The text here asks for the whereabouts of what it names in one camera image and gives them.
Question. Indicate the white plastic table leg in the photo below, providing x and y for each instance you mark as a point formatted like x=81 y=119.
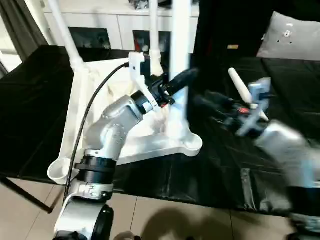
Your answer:
x=241 y=85
x=67 y=37
x=180 y=50
x=155 y=37

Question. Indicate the white plastic table top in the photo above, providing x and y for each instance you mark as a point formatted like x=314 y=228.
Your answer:
x=80 y=105

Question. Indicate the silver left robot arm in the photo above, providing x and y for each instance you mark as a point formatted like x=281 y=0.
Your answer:
x=112 y=130

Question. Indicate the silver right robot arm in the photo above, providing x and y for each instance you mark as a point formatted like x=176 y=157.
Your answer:
x=287 y=145

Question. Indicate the black furniture with yellow label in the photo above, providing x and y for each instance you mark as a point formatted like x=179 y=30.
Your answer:
x=225 y=25

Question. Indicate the white glass-door cabinet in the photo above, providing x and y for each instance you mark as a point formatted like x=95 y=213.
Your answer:
x=112 y=20

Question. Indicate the grey cushion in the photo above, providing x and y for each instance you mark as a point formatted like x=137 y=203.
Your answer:
x=292 y=37

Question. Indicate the black work mat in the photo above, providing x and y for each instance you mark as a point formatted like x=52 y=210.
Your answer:
x=25 y=100

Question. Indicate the grey pleated curtain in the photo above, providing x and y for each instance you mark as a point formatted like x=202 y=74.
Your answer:
x=20 y=25

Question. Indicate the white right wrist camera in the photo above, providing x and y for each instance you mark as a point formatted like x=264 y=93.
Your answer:
x=260 y=95

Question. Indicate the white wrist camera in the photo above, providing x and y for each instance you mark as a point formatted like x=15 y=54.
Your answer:
x=260 y=95
x=136 y=65

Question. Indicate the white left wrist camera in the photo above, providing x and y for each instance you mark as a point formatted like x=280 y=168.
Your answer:
x=136 y=65

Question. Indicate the black metal frame bar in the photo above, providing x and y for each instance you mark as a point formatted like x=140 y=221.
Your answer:
x=27 y=195

